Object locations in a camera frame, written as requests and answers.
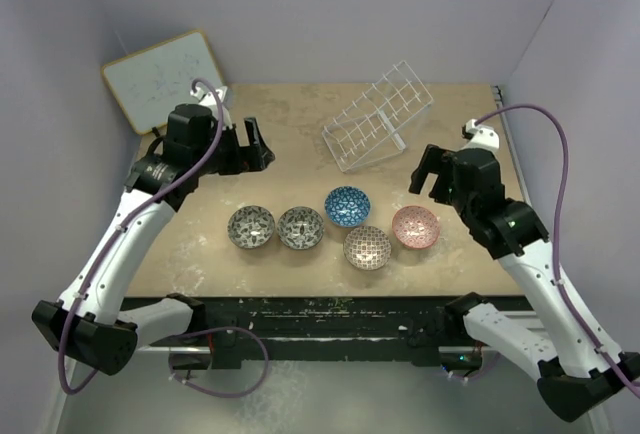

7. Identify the blue patterned bowl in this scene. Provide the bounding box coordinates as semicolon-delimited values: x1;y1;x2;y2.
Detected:
324;186;371;228

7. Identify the black front mounting rail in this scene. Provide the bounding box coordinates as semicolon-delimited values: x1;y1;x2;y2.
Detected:
119;295;536;371

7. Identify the grey leaf bowl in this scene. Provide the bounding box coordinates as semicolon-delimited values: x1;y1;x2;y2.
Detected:
227;205;275;249
276;206;324;250

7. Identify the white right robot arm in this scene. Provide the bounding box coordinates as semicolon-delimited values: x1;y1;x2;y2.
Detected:
409;145;639;422

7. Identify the red patterned bowl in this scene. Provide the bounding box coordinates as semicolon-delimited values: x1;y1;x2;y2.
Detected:
392;205;440;250

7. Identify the white wire dish rack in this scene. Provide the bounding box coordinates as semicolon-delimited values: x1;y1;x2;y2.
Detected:
321;61;433;173

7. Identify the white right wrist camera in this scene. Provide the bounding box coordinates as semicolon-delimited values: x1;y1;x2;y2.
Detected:
462;119;500;154

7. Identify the brown patterned bowl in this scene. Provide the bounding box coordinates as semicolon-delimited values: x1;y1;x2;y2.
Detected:
343;226;392;271

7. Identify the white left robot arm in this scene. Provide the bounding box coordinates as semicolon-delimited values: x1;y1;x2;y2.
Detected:
32;104;275;375

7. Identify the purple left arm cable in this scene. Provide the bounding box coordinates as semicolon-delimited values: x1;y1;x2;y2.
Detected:
56;77;270;399

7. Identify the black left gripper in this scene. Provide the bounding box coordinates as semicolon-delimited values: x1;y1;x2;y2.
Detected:
192;116;273;177

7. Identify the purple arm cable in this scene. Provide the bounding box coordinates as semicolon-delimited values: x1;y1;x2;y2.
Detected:
56;77;270;399
444;103;640;401

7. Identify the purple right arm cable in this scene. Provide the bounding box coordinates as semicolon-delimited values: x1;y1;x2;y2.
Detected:
444;103;640;401

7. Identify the small framed whiteboard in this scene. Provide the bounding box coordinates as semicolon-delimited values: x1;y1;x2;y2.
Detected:
101;30;226;135

